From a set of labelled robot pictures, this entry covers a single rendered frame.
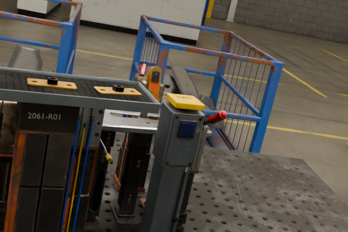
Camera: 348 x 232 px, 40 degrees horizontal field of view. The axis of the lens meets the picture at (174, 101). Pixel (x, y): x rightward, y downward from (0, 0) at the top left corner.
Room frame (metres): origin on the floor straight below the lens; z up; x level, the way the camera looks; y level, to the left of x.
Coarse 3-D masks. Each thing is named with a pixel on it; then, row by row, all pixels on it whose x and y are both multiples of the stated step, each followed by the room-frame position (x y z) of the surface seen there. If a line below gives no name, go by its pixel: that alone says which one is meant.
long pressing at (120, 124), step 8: (112, 112) 1.22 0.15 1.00; (120, 112) 1.23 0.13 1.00; (128, 112) 1.25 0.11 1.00; (136, 112) 1.26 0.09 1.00; (160, 112) 1.31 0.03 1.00; (104, 120) 1.14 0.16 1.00; (112, 120) 1.16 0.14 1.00; (120, 120) 1.17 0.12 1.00; (128, 120) 1.18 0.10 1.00; (136, 120) 1.20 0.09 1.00; (144, 120) 1.21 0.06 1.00; (152, 120) 1.22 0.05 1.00; (104, 128) 1.10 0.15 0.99; (112, 128) 1.11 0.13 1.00; (120, 128) 1.12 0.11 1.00; (128, 128) 1.13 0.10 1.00; (136, 128) 1.14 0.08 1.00; (144, 128) 1.14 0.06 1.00; (152, 128) 1.15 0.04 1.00; (208, 128) 1.26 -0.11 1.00; (208, 136) 1.22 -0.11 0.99
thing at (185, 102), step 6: (168, 96) 0.92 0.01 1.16; (174, 96) 0.91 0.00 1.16; (180, 96) 0.92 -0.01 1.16; (186, 96) 0.93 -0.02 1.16; (192, 96) 0.94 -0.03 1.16; (174, 102) 0.89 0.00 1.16; (180, 102) 0.88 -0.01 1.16; (186, 102) 0.89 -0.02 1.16; (192, 102) 0.90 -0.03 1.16; (198, 102) 0.91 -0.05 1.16; (180, 108) 0.88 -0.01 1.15; (186, 108) 0.88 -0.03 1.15; (192, 108) 0.89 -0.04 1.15; (198, 108) 0.89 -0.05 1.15; (204, 108) 0.90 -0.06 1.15
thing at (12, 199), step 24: (24, 120) 0.76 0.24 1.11; (48, 120) 0.78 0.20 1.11; (72, 120) 0.79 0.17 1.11; (24, 144) 0.77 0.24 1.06; (48, 144) 0.78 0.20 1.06; (24, 168) 0.77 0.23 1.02; (48, 168) 0.79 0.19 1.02; (24, 192) 0.77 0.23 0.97; (48, 192) 0.79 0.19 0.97; (24, 216) 0.77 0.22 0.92; (48, 216) 0.79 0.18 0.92
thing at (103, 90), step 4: (116, 84) 0.87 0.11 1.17; (96, 88) 0.85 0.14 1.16; (100, 88) 0.85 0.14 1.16; (104, 88) 0.86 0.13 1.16; (108, 88) 0.86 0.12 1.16; (112, 88) 0.86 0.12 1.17; (116, 88) 0.85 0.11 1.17; (120, 88) 0.86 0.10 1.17; (124, 88) 0.89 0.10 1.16; (128, 88) 0.89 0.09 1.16; (100, 92) 0.83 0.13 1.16; (104, 92) 0.83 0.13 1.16; (108, 92) 0.84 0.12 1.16; (112, 92) 0.84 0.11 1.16; (116, 92) 0.85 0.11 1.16; (120, 92) 0.85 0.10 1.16; (124, 92) 0.86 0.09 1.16; (128, 92) 0.87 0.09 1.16; (132, 92) 0.87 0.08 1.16; (136, 92) 0.88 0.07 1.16
